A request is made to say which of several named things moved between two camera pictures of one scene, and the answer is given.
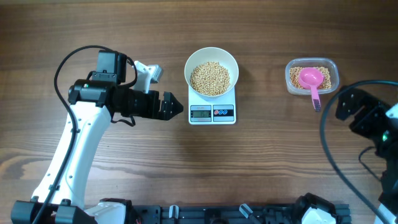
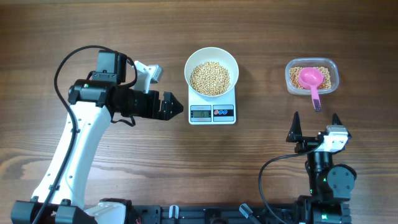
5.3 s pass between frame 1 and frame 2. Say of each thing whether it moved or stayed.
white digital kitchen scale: stayed
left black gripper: stayed
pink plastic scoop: stayed
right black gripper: moved
